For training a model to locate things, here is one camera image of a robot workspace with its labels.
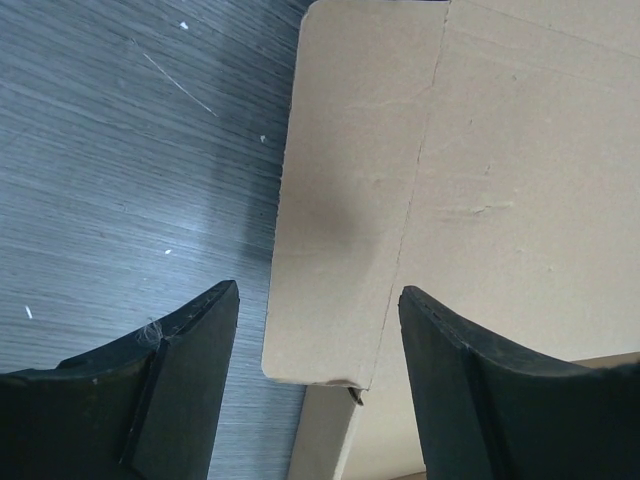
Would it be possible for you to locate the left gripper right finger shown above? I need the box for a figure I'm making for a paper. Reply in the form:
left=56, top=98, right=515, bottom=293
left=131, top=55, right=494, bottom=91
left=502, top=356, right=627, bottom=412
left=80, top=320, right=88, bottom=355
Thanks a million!
left=398, top=286, right=639, bottom=479

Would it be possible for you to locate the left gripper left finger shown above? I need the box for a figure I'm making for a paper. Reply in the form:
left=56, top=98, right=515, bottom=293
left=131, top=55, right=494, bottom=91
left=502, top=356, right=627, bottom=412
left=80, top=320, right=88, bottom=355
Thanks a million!
left=1, top=280, right=239, bottom=479

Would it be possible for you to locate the cardboard box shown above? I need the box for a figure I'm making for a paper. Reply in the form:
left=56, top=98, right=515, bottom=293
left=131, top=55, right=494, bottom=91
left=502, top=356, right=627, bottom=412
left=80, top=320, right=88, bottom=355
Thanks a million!
left=262, top=1, right=639, bottom=479

